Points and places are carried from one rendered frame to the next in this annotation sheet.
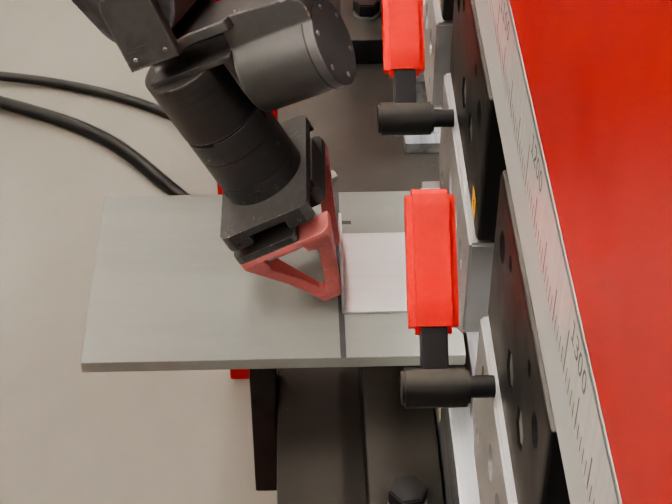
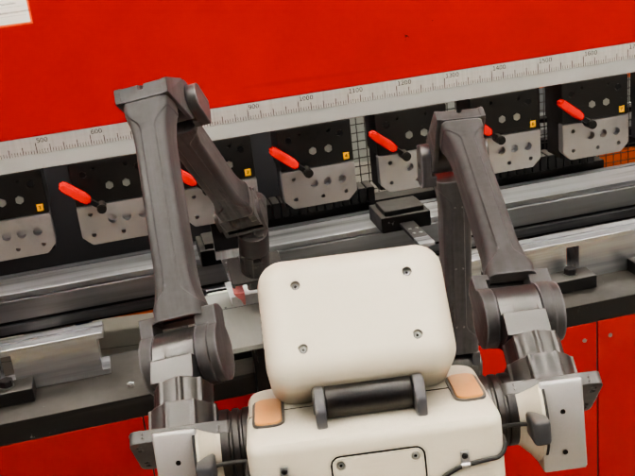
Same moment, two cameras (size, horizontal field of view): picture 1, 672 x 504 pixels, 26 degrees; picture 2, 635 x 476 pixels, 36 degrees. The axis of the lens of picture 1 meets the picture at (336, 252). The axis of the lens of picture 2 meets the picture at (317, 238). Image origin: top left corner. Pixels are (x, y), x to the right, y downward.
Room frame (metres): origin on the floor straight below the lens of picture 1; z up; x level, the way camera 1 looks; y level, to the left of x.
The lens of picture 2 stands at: (0.92, 1.76, 1.80)
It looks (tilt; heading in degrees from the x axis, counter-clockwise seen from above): 21 degrees down; 261
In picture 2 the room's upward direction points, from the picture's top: 7 degrees counter-clockwise
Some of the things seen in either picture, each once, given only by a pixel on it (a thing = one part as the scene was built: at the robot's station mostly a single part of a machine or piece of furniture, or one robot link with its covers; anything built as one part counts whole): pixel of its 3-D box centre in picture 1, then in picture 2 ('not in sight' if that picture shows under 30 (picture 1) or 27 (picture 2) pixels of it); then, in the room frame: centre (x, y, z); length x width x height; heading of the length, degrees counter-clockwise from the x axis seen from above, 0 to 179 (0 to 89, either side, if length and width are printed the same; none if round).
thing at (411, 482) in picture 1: (407, 495); not in sight; (0.65, -0.05, 0.91); 0.03 x 0.03 x 0.02
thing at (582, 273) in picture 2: not in sight; (527, 289); (0.19, -0.06, 0.89); 0.30 x 0.05 x 0.03; 2
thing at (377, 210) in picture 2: not in sight; (408, 222); (0.38, -0.27, 1.01); 0.26 x 0.12 x 0.05; 92
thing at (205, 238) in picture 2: not in sight; (228, 255); (0.81, -0.26, 1.01); 0.26 x 0.12 x 0.05; 92
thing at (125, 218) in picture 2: not in sight; (114, 194); (1.02, -0.09, 1.24); 0.15 x 0.09 x 0.17; 2
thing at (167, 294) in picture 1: (274, 275); (256, 315); (0.79, 0.05, 1.00); 0.26 x 0.18 x 0.01; 92
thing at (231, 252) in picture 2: not in sight; (236, 234); (0.79, -0.10, 1.11); 0.10 x 0.02 x 0.10; 2
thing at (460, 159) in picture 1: (536, 143); (313, 160); (0.62, -0.11, 1.24); 0.15 x 0.09 x 0.17; 2
